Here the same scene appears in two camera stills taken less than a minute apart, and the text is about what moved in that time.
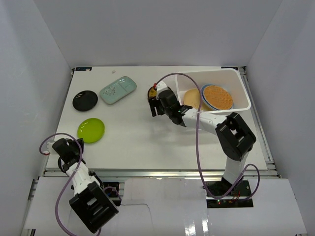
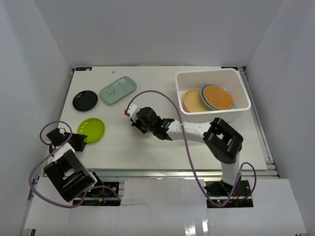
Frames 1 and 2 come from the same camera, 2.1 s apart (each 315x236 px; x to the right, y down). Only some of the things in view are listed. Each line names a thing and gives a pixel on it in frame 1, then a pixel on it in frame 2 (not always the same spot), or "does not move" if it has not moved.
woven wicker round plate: (217, 98) does not move
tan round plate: (191, 98) does not move
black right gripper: (154, 103) -> (136, 125)
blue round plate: (203, 98) does not move
